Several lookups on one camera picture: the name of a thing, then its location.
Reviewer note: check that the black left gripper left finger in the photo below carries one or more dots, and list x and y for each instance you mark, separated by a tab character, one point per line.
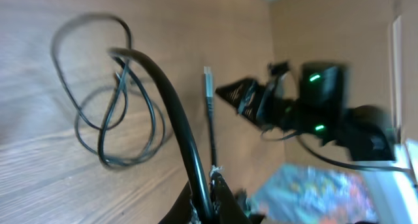
182	211

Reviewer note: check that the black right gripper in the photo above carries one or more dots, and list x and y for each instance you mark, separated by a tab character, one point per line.
274	111

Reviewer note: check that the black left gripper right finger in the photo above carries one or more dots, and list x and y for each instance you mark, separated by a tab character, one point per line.
226	208

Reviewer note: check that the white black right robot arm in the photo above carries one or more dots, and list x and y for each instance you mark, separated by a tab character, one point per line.
375	185

